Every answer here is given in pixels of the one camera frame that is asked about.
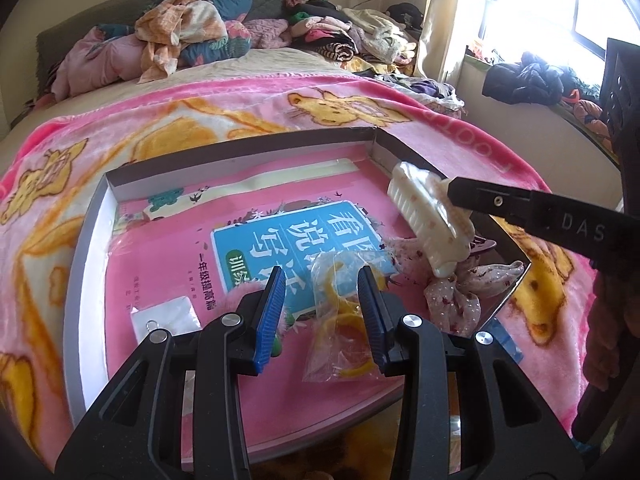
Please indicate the blue hair clip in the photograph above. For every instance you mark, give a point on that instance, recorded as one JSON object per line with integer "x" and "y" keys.
{"x": 505, "y": 340}

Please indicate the orange and white cloth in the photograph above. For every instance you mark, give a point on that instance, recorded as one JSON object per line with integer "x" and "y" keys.
{"x": 175, "y": 25}

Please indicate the black jacket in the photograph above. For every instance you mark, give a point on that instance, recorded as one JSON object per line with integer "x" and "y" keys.
{"x": 530, "y": 77}

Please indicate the pink book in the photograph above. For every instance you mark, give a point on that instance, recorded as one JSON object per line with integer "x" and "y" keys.
{"x": 160, "y": 260}

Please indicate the clear packet with white card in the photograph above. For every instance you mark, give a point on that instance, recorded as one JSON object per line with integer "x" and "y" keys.
{"x": 167, "y": 310}

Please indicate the person's right hand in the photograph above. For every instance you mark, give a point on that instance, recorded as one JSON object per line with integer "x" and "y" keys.
{"x": 612, "y": 325}

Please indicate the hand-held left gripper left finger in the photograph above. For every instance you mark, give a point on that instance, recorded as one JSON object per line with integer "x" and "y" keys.
{"x": 267, "y": 320}

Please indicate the white bag of clothes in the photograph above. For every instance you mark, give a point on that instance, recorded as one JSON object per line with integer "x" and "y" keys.
{"x": 425, "y": 91}

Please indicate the shallow grey cardboard box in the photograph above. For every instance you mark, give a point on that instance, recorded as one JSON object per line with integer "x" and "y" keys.
{"x": 90, "y": 270}

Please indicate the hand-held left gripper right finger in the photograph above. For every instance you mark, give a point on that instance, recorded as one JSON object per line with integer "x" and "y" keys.
{"x": 372, "y": 310}

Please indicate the pink printed blanket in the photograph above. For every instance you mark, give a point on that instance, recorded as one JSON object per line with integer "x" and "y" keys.
{"x": 225, "y": 105}

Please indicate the white hair claw clip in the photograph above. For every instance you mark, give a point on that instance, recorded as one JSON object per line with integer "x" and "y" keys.
{"x": 425, "y": 210}

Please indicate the clear packet of yellow rings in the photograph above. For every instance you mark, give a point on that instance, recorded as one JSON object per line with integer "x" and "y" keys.
{"x": 335, "y": 320}

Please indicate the dotted sheer hair bow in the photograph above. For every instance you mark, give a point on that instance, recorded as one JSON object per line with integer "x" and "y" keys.
{"x": 405, "y": 255}
{"x": 450, "y": 305}

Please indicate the window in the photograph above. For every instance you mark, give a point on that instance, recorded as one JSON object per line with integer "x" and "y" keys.
{"x": 565, "y": 5}

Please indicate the pink knit garment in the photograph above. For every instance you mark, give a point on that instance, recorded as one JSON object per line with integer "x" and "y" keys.
{"x": 267, "y": 34}

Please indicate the dark teal floral pillow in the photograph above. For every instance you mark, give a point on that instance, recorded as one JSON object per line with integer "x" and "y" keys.
{"x": 225, "y": 10}

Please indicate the grey-green headboard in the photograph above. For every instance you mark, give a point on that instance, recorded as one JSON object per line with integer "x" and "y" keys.
{"x": 90, "y": 20}

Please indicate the orange items on windowsill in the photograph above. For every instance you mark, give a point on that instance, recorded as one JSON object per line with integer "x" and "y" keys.
{"x": 587, "y": 115}

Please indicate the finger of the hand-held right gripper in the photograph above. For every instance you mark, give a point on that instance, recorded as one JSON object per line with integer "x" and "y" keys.
{"x": 525, "y": 210}

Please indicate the brown hair comb clip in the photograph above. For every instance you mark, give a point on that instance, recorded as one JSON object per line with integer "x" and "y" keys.
{"x": 482, "y": 246}

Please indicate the cream curtain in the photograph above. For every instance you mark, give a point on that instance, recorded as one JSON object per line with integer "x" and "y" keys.
{"x": 450, "y": 25}

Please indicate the pile of clothes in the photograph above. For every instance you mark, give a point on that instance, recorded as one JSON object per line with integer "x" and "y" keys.
{"x": 350, "y": 30}

